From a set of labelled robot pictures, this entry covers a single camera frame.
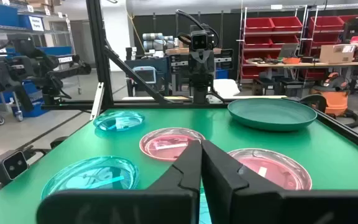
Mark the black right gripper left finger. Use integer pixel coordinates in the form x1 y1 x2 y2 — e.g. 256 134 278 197
35 139 203 224

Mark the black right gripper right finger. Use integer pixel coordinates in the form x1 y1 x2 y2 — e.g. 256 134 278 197
201 139 358 224

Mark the clear pink plastic plate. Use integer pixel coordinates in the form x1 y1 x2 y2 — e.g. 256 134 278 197
139 127 206 162
227 148 313 191

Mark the clear blue plastic plate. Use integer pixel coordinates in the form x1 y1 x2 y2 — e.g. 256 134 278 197
199 186 213 224
40 156 140 200
93 110 145 132

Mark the white plastic bag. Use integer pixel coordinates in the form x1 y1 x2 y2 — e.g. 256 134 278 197
213 78 241 99

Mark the teach pendant with screen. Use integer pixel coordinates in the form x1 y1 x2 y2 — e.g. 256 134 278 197
132 65 157 84

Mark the large green plastic plate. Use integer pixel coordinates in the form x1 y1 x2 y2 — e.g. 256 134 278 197
227 98 318 132

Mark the grey laptop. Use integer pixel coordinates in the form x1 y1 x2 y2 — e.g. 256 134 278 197
278 42 300 59

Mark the wooden workbench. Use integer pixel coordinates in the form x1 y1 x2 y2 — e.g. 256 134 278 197
247 60 358 70

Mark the orange shop vacuum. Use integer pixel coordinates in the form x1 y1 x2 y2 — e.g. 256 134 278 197
310 72 351 118

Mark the cardboard box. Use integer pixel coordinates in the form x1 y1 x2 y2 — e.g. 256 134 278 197
319 44 356 65

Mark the blue plastic storage bin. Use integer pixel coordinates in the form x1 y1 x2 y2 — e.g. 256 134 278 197
0 2 20 27
19 14 45 32

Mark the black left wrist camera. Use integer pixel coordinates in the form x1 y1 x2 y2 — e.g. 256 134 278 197
190 30 210 52

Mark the black aluminium table frame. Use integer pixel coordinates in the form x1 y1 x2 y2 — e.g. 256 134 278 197
40 0 358 158

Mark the silver frame bracket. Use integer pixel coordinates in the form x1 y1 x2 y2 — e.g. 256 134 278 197
90 82 105 121

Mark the black vacuum hose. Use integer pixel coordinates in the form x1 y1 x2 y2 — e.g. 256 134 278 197
300 94 358 129

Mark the black table-level camera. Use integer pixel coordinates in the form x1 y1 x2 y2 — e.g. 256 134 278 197
0 149 30 184

